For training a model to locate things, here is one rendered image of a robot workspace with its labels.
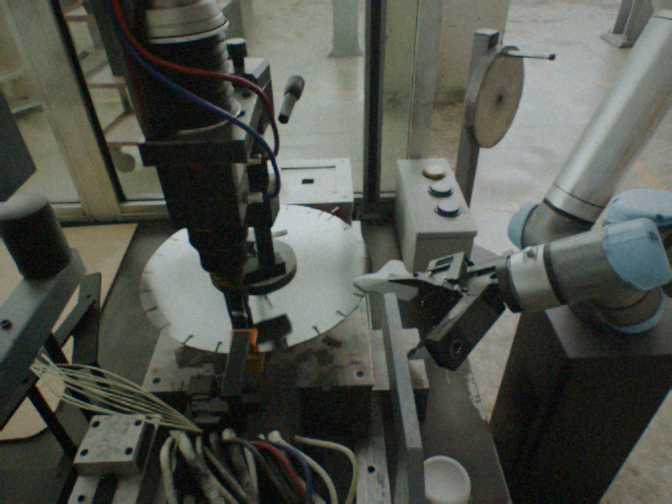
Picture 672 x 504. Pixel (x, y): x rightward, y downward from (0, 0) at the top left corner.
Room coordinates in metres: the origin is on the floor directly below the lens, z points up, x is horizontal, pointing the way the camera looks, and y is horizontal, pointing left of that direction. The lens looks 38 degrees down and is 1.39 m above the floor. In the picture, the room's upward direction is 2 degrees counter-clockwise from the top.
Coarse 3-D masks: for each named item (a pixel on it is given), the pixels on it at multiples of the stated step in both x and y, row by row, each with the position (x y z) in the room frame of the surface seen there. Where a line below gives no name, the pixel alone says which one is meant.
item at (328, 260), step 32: (288, 224) 0.65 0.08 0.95; (320, 224) 0.65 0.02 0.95; (160, 256) 0.58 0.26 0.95; (192, 256) 0.58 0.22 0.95; (320, 256) 0.57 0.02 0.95; (352, 256) 0.56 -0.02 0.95; (160, 288) 0.51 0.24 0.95; (192, 288) 0.50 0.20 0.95; (288, 288) 0.50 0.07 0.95; (320, 288) 0.50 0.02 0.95; (352, 288) 0.49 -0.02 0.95; (160, 320) 0.44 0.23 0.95; (192, 320) 0.44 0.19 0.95; (224, 320) 0.44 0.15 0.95; (256, 320) 0.44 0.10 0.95; (288, 320) 0.44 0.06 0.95; (320, 320) 0.43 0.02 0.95; (224, 352) 0.39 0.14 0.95; (256, 352) 0.39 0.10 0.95
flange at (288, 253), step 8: (280, 248) 0.57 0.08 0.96; (288, 248) 0.58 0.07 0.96; (248, 256) 0.54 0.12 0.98; (288, 256) 0.56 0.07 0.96; (296, 256) 0.56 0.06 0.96; (288, 264) 0.54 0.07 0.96; (296, 264) 0.54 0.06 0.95; (288, 272) 0.52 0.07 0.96; (272, 280) 0.50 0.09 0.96; (280, 280) 0.51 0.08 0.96; (248, 288) 0.50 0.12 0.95; (256, 288) 0.49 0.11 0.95; (264, 288) 0.50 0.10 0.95
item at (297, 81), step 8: (288, 80) 0.54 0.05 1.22; (296, 80) 0.53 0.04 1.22; (304, 80) 0.54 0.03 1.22; (288, 88) 0.52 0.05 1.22; (296, 88) 0.52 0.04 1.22; (304, 88) 0.54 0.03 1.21; (288, 96) 0.51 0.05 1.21; (296, 96) 0.51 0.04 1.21; (288, 104) 0.49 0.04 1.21; (280, 112) 0.48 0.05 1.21; (288, 112) 0.48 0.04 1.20; (280, 120) 0.47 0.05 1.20; (288, 120) 0.47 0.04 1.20
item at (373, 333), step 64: (192, 0) 0.37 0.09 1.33; (192, 64) 0.36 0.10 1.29; (192, 128) 0.35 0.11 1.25; (256, 128) 0.39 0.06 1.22; (192, 192) 0.35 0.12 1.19; (256, 192) 0.39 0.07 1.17; (384, 320) 0.41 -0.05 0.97; (192, 384) 0.38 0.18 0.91; (256, 384) 0.37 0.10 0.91; (384, 384) 0.43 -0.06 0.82; (256, 448) 0.30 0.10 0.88; (320, 448) 0.38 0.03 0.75; (384, 448) 0.37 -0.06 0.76
